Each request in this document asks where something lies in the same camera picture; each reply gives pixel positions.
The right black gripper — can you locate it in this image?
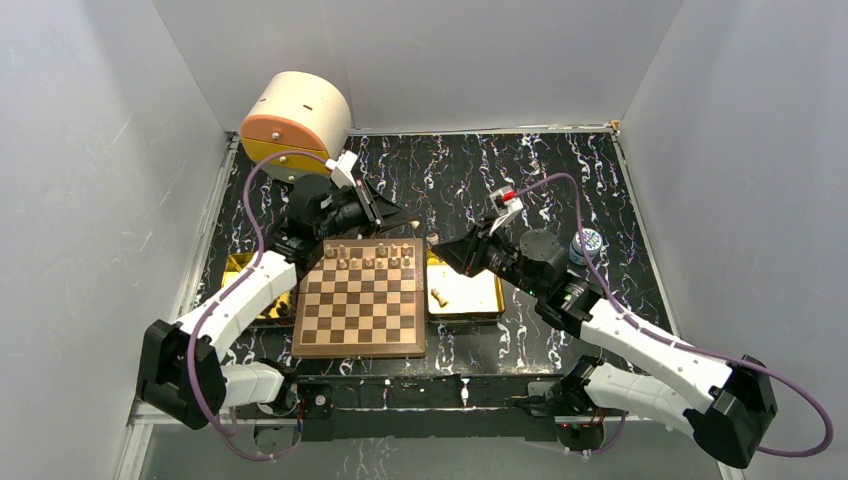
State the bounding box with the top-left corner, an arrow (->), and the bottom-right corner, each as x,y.
431,216 -> 544,299

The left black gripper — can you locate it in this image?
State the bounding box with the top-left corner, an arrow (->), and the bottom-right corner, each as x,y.
315,179 -> 415,241

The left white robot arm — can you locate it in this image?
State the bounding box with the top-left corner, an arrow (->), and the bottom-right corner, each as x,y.
136,174 -> 418,436

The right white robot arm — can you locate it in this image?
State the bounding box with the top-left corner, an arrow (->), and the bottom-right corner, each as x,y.
431,225 -> 777,469

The gold tin with light pieces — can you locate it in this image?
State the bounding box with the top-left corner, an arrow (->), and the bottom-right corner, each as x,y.
425,251 -> 506,323

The gold tin with dark pieces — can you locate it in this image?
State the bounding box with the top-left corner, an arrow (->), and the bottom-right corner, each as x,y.
221,252 -> 296,328

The wooden chessboard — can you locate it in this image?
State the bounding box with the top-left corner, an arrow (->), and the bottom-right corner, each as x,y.
291,238 -> 426,359

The round cream drawer box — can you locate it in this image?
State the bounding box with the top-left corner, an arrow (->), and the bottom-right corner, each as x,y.
239,71 -> 352,183

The small blue white jar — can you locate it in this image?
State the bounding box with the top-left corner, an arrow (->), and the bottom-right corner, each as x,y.
568,228 -> 603,266

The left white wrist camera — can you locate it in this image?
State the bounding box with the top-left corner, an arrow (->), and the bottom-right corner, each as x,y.
324,150 -> 358,188

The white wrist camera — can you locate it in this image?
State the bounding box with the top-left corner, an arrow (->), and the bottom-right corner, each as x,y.
324,150 -> 358,188
488,186 -> 524,235

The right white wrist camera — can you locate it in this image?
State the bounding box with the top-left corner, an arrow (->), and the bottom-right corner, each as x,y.
488,186 -> 524,235

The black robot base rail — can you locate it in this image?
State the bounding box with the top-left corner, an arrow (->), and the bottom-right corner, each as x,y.
251,374 -> 624,458

